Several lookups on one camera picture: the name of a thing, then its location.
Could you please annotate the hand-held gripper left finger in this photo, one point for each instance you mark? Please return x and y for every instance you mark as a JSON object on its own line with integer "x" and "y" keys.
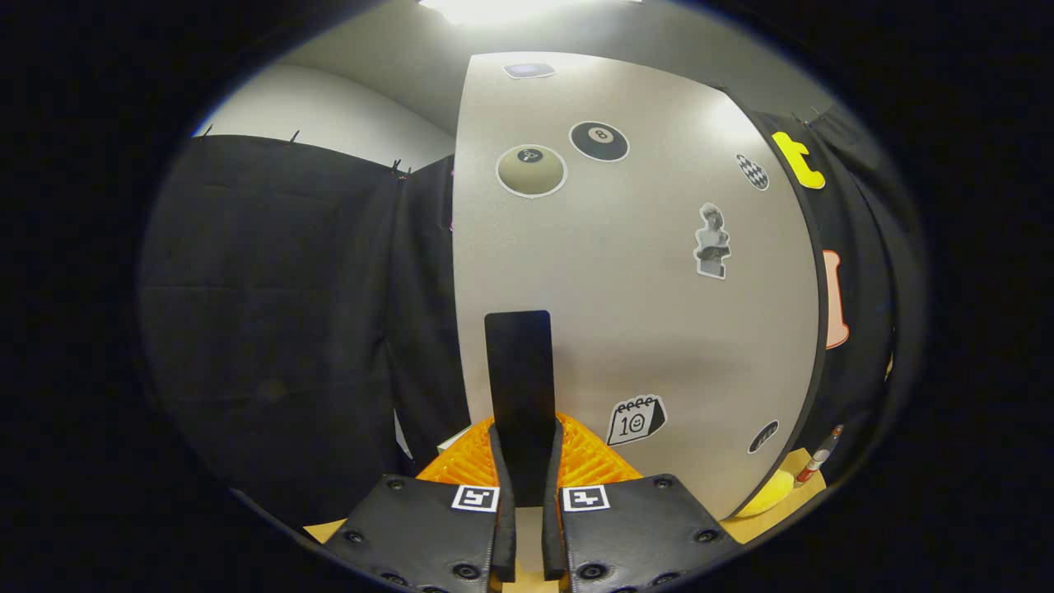
{"x": 506, "y": 535}

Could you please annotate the small bottle with red label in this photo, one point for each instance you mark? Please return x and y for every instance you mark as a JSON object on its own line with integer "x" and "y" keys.
{"x": 815, "y": 463}

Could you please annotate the light grey shoe cabinet door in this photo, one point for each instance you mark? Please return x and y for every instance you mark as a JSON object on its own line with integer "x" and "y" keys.
{"x": 626, "y": 313}

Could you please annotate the black backdrop cloth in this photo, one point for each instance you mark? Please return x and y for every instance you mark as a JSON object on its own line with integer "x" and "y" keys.
{"x": 272, "y": 329}

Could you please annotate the white-spined book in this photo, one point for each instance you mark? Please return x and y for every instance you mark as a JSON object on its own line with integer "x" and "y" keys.
{"x": 454, "y": 441}

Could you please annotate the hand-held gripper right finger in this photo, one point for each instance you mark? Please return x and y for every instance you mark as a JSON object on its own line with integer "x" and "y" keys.
{"x": 552, "y": 535}

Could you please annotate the dark grey shoe cabinet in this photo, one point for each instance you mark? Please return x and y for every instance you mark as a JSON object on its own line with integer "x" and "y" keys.
{"x": 820, "y": 329}

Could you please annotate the yellow plush toy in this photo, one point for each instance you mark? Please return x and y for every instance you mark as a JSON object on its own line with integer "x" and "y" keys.
{"x": 770, "y": 497}

